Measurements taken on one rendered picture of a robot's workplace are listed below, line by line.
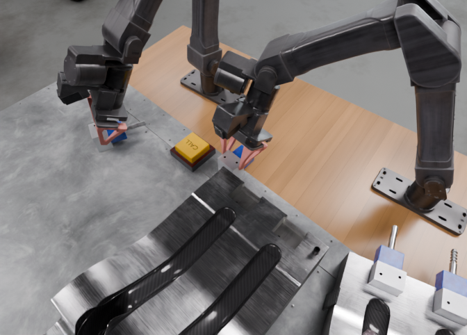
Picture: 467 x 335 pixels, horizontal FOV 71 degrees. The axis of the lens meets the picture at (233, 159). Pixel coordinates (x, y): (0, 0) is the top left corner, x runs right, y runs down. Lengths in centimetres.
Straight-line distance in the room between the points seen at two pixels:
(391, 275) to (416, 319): 8
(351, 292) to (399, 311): 8
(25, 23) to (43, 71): 67
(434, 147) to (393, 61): 200
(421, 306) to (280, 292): 24
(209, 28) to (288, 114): 30
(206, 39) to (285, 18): 209
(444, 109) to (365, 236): 30
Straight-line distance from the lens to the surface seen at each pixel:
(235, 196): 68
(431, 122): 64
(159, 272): 60
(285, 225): 66
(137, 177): 81
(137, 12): 70
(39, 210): 85
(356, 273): 66
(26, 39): 304
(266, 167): 80
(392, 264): 68
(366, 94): 231
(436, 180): 72
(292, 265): 60
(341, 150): 87
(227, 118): 60
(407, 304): 68
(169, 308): 56
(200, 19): 81
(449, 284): 71
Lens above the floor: 145
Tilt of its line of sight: 54 degrees down
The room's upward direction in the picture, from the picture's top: straight up
